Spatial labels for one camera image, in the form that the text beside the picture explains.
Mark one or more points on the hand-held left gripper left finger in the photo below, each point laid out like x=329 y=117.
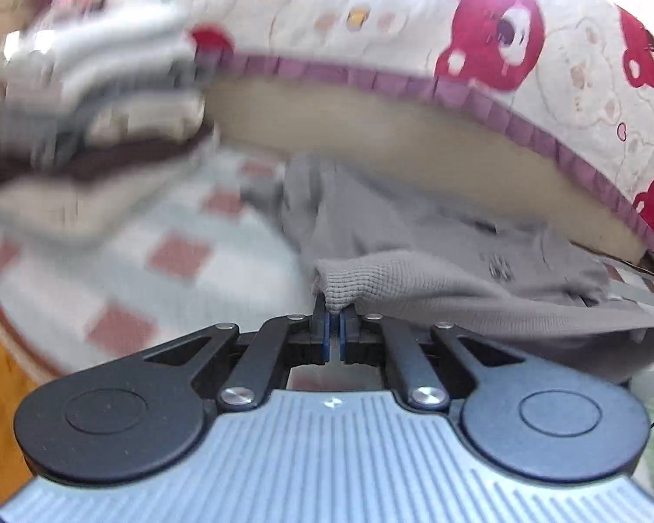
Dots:
x=326 y=333

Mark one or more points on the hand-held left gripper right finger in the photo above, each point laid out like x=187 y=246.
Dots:
x=344 y=333

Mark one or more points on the grey waffle knit garment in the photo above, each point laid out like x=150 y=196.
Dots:
x=441 y=294

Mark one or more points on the stack of folded clothes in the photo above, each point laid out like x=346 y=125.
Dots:
x=114 y=92

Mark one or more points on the checkered rug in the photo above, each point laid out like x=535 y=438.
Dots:
x=141 y=239

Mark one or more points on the beige bed base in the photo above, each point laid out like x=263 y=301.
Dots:
x=359 y=120

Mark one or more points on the bear print bed quilt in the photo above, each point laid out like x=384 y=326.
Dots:
x=359 y=11

